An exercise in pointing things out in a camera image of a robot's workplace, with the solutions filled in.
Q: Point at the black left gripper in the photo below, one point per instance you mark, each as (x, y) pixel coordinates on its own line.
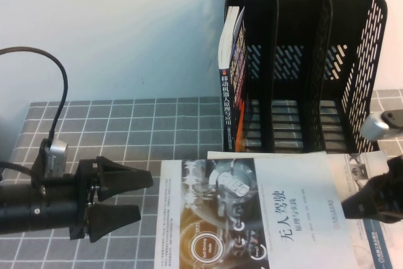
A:
(84, 187)

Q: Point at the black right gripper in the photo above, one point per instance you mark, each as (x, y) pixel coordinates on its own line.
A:
(393, 206)

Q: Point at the white autonomous driving book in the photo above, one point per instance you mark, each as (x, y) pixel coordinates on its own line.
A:
(283, 218)

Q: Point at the white car suspension book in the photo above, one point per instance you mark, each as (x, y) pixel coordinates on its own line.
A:
(352, 168)

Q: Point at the blue mobile robot book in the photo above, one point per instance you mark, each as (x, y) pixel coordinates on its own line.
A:
(227, 99)

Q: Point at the black perforated book stand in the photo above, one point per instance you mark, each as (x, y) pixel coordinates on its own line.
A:
(315, 14)

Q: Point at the grey checked tablecloth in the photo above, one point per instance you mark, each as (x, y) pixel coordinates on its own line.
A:
(110, 124)

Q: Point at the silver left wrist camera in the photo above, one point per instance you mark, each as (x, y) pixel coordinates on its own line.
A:
(57, 155)

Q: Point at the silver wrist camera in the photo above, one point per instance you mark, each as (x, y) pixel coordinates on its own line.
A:
(376, 127)
(57, 155)

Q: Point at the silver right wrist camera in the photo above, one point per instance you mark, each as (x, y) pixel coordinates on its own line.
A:
(376, 127)

